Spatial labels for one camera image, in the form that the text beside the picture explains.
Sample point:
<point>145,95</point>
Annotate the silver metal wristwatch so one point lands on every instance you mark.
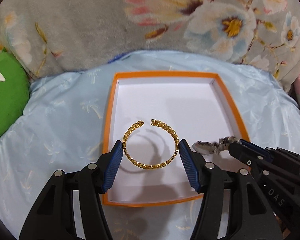
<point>216,147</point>

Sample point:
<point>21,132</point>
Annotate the orange cardboard box tray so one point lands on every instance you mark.
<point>151,112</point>

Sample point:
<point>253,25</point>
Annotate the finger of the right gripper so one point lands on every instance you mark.
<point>243,154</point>
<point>261,151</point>

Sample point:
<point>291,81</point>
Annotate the grey floral blanket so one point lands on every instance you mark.
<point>49,37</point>

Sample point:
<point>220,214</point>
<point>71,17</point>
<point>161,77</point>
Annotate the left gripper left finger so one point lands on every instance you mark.
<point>66,195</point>

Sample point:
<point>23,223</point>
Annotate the green plush cushion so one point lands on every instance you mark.
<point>14,91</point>

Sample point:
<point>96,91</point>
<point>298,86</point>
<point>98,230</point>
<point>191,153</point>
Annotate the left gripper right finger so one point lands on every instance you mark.
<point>231,201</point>

